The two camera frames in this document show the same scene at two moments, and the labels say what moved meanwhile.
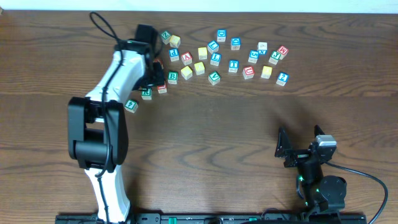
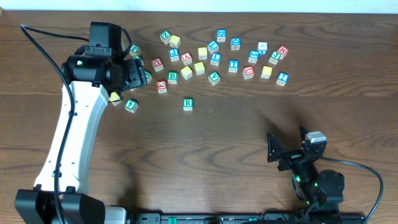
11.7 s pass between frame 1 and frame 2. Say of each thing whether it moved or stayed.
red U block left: stayed
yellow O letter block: stayed
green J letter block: stayed
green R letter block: moved
